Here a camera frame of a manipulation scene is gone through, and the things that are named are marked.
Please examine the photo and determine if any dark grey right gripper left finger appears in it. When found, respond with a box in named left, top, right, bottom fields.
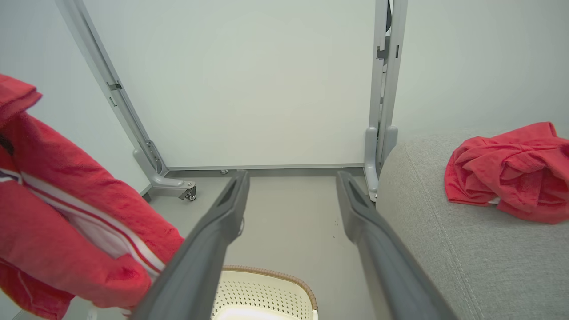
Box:
left=129, top=170, right=251, bottom=320

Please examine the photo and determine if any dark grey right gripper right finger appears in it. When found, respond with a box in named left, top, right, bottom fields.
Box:
left=336, top=171, right=459, bottom=320

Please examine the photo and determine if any plain red garment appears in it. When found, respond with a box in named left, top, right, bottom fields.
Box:
left=444, top=121, right=569, bottom=225

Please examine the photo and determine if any red garment with white stripes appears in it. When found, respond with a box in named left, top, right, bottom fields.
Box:
left=0, top=73, right=185, bottom=320

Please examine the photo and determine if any cream perforated laundry basket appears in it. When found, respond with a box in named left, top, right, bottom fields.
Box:
left=212, top=265, right=319, bottom=320

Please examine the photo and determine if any grey panel foot bracket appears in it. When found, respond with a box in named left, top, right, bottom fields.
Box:
left=132, top=148, right=196, bottom=200
left=364, top=126, right=398, bottom=203

